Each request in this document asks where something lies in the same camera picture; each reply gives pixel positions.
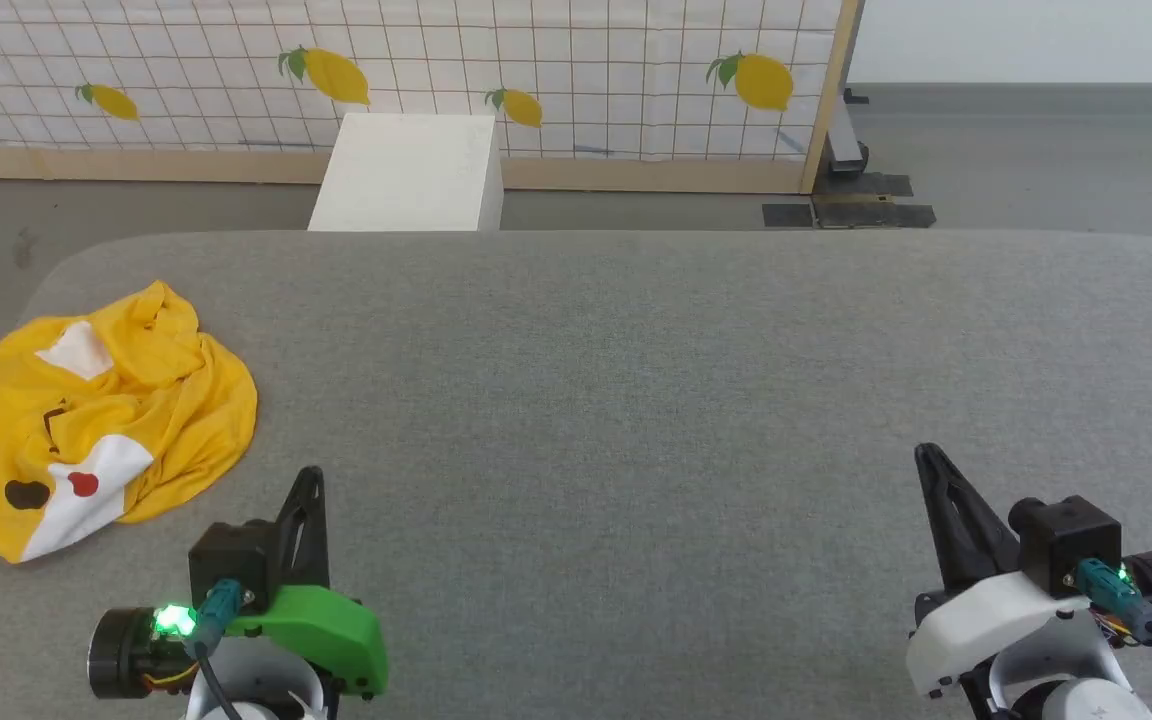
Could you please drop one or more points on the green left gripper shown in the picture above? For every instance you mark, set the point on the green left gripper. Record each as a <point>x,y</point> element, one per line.
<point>326,625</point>

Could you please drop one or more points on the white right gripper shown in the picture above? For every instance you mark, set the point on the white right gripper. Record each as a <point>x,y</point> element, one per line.
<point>986,615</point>

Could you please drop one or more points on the yellow cartoon face T-shirt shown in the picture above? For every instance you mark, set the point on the yellow cartoon face T-shirt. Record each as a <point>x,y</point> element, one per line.
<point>176,400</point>

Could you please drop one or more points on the black floor plate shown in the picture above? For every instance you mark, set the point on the black floor plate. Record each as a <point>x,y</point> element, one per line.
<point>866,214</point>

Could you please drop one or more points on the grey fabric sofa cushion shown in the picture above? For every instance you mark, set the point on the grey fabric sofa cushion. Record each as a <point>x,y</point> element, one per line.
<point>636,450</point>

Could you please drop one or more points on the white rectangular box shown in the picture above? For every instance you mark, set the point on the white rectangular box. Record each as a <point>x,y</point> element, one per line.
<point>406,170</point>

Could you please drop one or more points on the grey metal partition foot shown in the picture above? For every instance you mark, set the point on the grey metal partition foot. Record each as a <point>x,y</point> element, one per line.
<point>844,145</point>

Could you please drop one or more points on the lemon print partition screen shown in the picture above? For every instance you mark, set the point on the lemon print partition screen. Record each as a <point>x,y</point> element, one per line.
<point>586,60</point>

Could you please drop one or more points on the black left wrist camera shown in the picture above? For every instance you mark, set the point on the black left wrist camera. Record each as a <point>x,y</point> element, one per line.
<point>231,555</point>

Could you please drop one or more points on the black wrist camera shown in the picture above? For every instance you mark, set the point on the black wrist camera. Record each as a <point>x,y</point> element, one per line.
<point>1066,540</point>
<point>231,555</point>

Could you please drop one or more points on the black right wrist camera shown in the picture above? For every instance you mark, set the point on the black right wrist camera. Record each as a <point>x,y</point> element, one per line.
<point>1066,540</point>

